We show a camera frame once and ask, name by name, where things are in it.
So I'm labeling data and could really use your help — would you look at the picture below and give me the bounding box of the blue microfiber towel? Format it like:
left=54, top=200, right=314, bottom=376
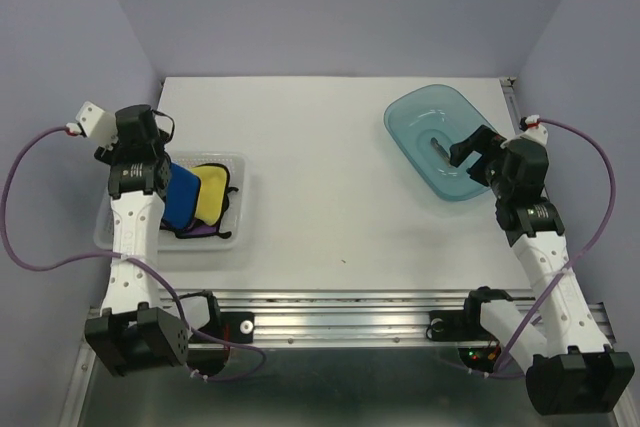
left=161, top=163, right=201, bottom=231

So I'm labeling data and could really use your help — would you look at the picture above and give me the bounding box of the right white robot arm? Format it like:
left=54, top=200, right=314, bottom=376
left=450, top=118, right=635, bottom=415

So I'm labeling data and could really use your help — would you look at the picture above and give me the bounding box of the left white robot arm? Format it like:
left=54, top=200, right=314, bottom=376
left=76, top=102, right=223, bottom=376

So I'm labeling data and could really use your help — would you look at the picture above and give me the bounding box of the teal translucent plastic tray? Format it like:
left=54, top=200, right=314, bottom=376
left=383, top=84, right=491, bottom=202

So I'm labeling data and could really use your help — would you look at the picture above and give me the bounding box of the white perforated plastic basket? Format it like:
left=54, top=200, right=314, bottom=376
left=93, top=150, right=250, bottom=252

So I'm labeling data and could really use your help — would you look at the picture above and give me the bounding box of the purple microfiber towel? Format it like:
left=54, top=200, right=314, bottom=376
left=174, top=224, right=219, bottom=239

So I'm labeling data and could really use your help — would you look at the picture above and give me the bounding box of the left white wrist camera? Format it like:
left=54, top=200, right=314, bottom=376
left=65, top=101, right=117, bottom=149

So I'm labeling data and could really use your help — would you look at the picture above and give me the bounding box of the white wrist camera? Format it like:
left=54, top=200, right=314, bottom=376
left=65, top=101, right=117, bottom=149
left=518, top=115, right=548, bottom=146

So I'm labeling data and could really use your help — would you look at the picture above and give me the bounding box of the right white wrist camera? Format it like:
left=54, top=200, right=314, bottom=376
left=518, top=115, right=548, bottom=146

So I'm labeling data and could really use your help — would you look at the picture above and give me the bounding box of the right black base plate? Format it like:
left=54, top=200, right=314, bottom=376
left=427, top=310, right=475, bottom=342

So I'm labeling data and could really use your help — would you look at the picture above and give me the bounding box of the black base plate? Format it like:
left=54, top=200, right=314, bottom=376
left=187, top=311, right=255, bottom=346
left=427, top=310, right=475, bottom=342

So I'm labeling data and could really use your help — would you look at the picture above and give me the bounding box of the aluminium extrusion rail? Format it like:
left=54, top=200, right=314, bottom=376
left=79, top=289, right=615, bottom=349

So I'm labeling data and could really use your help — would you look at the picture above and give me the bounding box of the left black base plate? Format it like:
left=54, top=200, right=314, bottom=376
left=187, top=311, right=255, bottom=346

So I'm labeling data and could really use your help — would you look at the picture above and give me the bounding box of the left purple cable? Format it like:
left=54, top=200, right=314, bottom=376
left=2, top=126, right=267, bottom=383

